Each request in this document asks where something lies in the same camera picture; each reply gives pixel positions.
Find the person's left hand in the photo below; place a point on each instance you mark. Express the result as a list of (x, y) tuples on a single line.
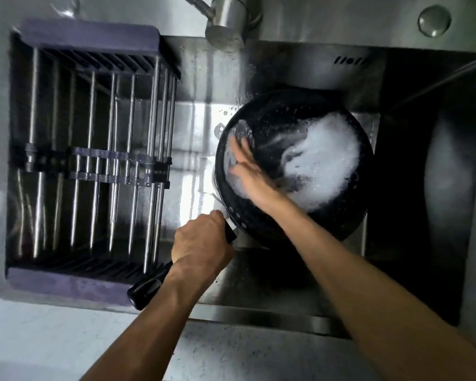
[(198, 244)]

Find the person's right hand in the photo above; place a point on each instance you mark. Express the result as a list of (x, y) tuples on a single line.
[(252, 176)]

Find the person's right fingers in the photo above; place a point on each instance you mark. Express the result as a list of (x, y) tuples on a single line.
[(242, 154)]

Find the person's left fingers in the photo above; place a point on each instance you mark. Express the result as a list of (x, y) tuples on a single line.
[(216, 220)]

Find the black frying pan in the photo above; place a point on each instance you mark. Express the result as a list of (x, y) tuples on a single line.
[(273, 111)]

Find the person's right forearm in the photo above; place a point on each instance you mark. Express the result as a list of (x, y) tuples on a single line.
[(365, 297)]

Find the person's left forearm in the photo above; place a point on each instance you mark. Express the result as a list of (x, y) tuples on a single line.
[(150, 329)]

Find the white soap foam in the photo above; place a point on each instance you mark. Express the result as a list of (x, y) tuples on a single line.
[(329, 158)]

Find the stainless steel faucet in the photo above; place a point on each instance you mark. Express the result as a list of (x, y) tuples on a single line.
[(228, 19)]

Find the stainless steel kitchen sink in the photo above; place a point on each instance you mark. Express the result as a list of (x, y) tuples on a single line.
[(321, 19)]

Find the purple and steel drain rack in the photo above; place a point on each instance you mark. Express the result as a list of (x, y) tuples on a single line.
[(91, 39)]

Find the round steel sink cap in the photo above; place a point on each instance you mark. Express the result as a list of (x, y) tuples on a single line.
[(434, 20)]

